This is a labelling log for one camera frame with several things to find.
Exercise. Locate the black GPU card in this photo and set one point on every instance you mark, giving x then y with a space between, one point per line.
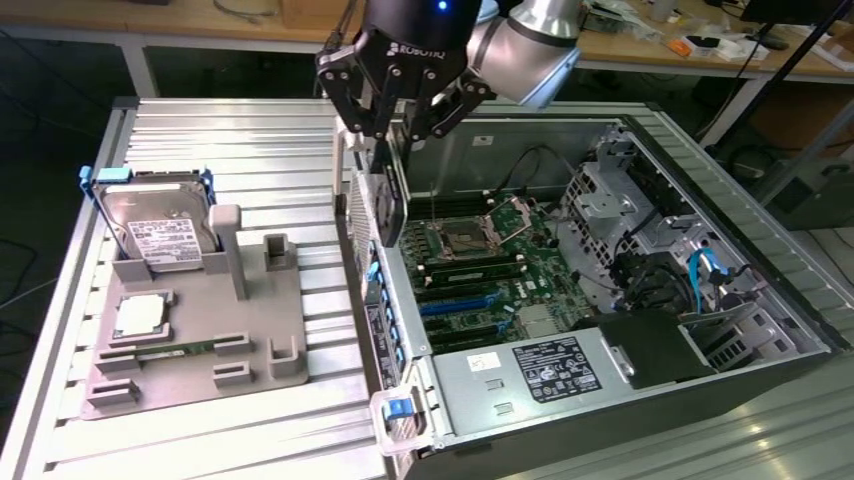
390 215

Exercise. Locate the small orange box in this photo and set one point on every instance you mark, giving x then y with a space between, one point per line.
679 47

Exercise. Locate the wooden desk with monitor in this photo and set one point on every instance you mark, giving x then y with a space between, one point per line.
627 50

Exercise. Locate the black equipment box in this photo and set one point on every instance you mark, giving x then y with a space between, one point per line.
814 200

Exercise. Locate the green RAM stick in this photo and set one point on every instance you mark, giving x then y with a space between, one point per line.
174 349

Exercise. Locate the silver CPU chip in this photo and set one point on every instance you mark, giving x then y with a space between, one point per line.
140 315

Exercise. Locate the CPU socket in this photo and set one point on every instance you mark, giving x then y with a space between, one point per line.
463 239

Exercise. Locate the white plastic part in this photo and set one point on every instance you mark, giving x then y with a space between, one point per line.
737 50

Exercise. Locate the blue expansion slot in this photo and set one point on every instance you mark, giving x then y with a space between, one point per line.
460 304

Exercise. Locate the silver metal disk bay cage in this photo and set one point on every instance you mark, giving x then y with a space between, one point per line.
601 210

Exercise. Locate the wooden desk with cardboard box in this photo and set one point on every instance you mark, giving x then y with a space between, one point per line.
167 25

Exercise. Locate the black monitor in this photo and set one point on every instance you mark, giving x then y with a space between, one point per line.
787 10

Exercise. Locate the metal socket cover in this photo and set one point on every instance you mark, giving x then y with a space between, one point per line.
514 216

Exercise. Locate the black plastic air shroud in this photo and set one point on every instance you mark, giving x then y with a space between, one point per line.
654 350

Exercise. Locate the grey parts rack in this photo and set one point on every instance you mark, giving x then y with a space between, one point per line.
200 320

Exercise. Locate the installed black RAM stick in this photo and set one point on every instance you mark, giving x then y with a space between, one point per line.
474 274

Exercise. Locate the blue disk caddy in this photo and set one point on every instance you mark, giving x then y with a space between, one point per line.
112 176

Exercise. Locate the grey power supply unit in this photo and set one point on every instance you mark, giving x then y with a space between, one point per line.
481 400

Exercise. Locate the open black PC case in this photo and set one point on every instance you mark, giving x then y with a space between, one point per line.
734 410

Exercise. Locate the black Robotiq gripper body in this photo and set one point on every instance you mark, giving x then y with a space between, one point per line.
414 30

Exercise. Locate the green motherboard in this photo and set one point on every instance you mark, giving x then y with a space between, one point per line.
534 260

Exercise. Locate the thick black stand pole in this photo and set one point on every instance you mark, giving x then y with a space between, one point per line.
803 50

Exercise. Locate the thin metal locking lever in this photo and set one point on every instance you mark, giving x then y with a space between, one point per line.
435 210

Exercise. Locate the silver hard disk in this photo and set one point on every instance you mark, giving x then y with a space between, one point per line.
160 225

